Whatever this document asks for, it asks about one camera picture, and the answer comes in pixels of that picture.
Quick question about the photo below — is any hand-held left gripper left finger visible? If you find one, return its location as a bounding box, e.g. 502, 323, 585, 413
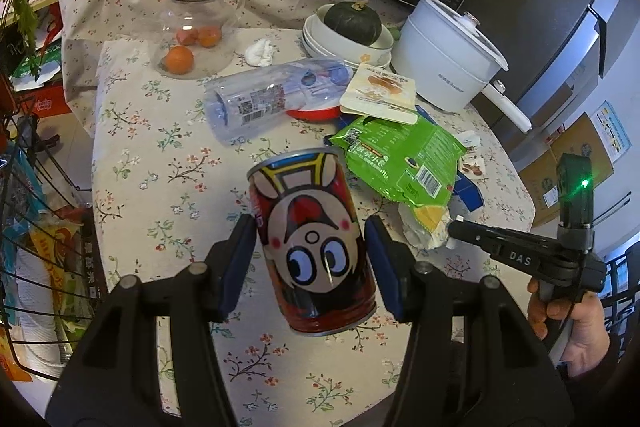
45, 213, 258, 427

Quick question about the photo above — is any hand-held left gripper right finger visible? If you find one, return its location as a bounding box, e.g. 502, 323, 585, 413
364, 214, 576, 427

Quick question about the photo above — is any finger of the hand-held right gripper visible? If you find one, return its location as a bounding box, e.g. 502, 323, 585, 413
447, 218, 506, 255

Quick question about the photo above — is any blue carton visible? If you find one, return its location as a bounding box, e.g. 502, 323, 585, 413
322, 104, 486, 212

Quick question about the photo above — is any yellow white wrapper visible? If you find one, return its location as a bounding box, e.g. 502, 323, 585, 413
397, 202, 453, 250

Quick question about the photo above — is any white nut packet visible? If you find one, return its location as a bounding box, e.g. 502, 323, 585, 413
457, 132, 486, 178

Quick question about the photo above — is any red cartoon drink can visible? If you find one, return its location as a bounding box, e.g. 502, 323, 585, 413
249, 146, 378, 337

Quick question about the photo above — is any person's right forearm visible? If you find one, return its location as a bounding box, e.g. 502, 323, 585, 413
565, 337, 632, 427

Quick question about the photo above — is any person's right hand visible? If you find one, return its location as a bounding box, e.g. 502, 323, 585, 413
527, 279, 613, 378

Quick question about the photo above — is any cardboard box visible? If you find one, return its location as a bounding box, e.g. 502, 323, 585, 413
550, 113, 616, 188
517, 147, 571, 228

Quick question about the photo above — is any green snack bag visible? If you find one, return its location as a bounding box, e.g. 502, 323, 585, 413
330, 113, 468, 208

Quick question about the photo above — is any floral tablecloth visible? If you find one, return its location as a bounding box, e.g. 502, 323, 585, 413
91, 27, 538, 427

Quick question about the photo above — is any clear plastic bottle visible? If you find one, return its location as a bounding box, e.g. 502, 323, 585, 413
202, 57, 353, 143

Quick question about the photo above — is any red plate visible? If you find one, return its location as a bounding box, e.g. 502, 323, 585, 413
286, 100, 346, 122

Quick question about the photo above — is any beige snack packet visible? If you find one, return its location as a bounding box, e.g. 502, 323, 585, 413
340, 63, 418, 125

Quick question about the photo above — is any grey refrigerator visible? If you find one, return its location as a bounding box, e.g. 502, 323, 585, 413
475, 0, 640, 168

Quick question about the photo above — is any white electric pot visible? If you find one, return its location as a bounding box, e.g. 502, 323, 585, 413
390, 0, 533, 133

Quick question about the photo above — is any yellow snack bag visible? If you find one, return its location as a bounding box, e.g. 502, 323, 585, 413
30, 207, 101, 308

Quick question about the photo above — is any crumpled white tissue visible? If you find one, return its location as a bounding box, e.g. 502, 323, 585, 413
244, 38, 277, 67

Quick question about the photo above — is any blue plastic bag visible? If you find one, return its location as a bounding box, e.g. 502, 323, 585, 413
0, 147, 46, 258

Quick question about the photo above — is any dark green squash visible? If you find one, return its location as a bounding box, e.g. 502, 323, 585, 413
324, 0, 383, 47

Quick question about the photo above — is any red carton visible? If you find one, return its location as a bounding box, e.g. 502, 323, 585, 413
15, 84, 72, 118

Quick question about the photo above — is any glass jar with wooden lid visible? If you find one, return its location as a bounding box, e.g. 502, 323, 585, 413
156, 0, 246, 80

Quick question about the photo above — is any green white packet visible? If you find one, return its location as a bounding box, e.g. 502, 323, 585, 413
12, 42, 66, 83

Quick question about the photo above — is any green plant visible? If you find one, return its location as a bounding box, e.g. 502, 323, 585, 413
0, 0, 41, 80

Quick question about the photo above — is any blue wall poster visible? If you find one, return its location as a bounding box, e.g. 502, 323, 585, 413
590, 100, 632, 153

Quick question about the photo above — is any black wire rack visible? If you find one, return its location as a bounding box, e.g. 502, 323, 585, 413
0, 112, 108, 383

